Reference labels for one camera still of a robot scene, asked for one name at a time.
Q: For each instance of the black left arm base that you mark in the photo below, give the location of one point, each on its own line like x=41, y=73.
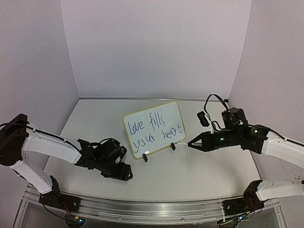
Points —
x=58, y=200

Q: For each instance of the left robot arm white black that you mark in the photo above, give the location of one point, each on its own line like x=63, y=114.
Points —
x=18, y=138

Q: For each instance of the black right whiteboard foot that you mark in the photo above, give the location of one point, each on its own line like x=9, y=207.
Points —
x=173, y=146

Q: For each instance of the aluminium back table rail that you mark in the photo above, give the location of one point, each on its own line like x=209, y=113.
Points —
x=142, y=98

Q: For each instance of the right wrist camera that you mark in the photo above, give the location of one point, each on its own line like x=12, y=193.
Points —
x=205, y=121

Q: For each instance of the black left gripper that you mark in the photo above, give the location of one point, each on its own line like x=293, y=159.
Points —
x=119, y=174

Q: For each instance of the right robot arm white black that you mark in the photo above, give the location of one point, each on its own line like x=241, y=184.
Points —
x=261, y=140

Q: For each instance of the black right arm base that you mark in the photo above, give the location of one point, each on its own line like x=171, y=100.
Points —
x=249, y=202

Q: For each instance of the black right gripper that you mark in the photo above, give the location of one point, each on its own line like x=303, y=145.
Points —
x=208, y=140

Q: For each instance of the aluminium front rail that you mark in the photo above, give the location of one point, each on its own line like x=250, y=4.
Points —
x=95, y=212

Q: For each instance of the black left whiteboard foot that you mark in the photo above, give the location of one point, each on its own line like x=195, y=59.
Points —
x=145, y=157

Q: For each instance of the black whiteboard foot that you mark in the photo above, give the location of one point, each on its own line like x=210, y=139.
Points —
x=145, y=157
x=173, y=146

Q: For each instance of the yellow framed small whiteboard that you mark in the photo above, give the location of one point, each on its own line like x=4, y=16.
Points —
x=153, y=129

